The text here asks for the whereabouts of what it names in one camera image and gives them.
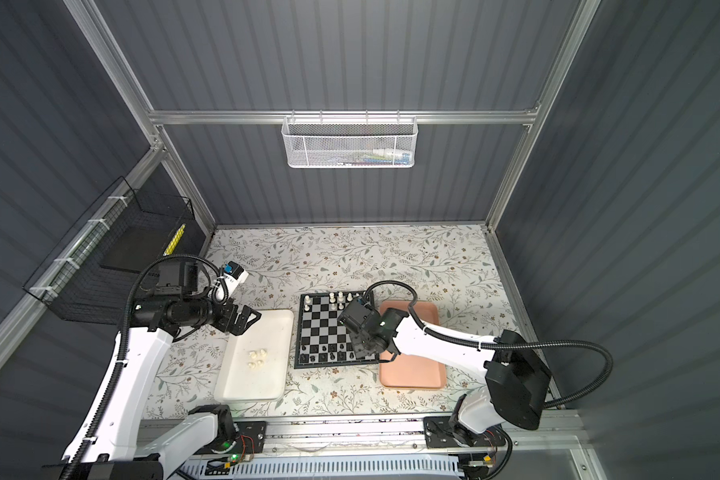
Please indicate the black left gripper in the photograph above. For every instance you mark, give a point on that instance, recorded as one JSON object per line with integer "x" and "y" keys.
{"x": 228, "y": 325}

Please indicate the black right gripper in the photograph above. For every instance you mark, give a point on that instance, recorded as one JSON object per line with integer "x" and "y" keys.
{"x": 355, "y": 345}

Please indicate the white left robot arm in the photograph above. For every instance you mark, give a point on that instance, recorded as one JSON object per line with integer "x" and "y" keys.
{"x": 105, "y": 446}

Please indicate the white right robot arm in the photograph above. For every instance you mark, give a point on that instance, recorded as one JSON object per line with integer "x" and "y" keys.
{"x": 514, "y": 378}

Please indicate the black white chess board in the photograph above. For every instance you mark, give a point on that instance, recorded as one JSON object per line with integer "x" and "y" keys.
{"x": 321, "y": 340}

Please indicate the pink plastic tray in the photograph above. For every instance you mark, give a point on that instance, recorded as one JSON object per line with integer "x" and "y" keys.
{"x": 413, "y": 372}

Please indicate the white plastic tray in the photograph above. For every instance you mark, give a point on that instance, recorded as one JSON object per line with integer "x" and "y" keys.
{"x": 236, "y": 381}

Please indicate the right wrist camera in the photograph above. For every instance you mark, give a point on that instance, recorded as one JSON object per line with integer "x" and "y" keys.
{"x": 359, "y": 316}

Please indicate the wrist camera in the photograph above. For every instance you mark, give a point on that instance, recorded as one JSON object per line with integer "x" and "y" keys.
{"x": 177, "y": 278}
{"x": 359, "y": 316}

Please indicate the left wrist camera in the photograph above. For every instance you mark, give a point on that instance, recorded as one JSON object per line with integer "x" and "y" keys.
{"x": 177, "y": 278}

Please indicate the black wire side basket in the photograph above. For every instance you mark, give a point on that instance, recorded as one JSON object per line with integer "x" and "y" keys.
{"x": 88, "y": 278}

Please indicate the white vented cable duct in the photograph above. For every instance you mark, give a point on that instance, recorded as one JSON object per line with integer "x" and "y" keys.
{"x": 407, "y": 466}

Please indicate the white wire wall basket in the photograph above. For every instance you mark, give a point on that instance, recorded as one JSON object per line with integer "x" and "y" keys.
{"x": 344, "y": 145}

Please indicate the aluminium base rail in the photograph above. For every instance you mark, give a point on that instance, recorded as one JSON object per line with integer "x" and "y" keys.
{"x": 404, "y": 433}

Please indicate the aluminium horizontal wall rail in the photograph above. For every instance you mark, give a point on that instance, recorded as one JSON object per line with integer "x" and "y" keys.
{"x": 275, "y": 117}

